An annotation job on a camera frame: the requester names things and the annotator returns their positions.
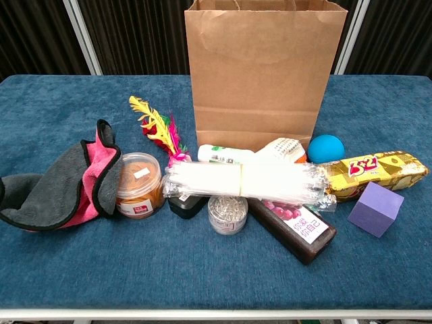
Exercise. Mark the clear plastic pack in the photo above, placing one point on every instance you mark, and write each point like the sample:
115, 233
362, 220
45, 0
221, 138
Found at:
219, 180

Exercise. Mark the white plastic package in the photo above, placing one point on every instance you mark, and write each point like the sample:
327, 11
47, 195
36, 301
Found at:
283, 148

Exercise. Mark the blue rubber ball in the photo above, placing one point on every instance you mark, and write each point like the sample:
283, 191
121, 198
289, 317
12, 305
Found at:
325, 150

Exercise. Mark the yellow biscuit package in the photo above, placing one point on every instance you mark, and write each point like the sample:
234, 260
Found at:
378, 172

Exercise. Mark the purple foam cube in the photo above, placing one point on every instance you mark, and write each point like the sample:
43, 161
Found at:
374, 209

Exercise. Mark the brown paper carrier bag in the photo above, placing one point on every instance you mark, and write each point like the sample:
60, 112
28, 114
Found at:
263, 67

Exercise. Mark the white green plastic bottle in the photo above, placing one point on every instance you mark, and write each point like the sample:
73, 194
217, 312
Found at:
216, 153

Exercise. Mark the small black ink bottle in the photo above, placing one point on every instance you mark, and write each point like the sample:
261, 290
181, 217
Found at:
185, 207

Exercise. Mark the clear tub of paper clips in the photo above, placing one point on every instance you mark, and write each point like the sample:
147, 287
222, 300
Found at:
227, 216

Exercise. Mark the colourful feather shuttlecock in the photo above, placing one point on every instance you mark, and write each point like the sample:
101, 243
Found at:
158, 130

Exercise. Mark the clear jar of rubber bands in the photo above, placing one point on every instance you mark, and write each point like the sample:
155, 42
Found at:
138, 189

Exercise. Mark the blue velvet table cover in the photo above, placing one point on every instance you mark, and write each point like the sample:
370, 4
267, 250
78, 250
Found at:
168, 270

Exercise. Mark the black pleated curtain panel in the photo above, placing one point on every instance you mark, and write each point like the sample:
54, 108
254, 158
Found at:
33, 33
141, 33
398, 33

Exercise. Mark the grey pink microfibre towel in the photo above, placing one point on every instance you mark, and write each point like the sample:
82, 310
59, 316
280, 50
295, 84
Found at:
50, 195

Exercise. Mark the silver partition post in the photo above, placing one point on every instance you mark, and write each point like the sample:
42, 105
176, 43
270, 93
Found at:
82, 37
351, 37

